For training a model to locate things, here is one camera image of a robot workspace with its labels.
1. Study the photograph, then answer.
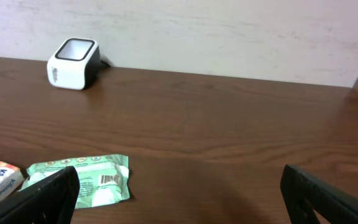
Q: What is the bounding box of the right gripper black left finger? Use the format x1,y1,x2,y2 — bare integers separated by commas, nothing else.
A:
0,166,80,224

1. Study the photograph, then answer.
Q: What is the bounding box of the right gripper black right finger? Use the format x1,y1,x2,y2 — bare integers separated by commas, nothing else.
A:
280,164,358,224

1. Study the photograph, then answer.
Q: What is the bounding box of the mint green wet wipes pack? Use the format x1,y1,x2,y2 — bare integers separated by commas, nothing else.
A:
21,154,130,209

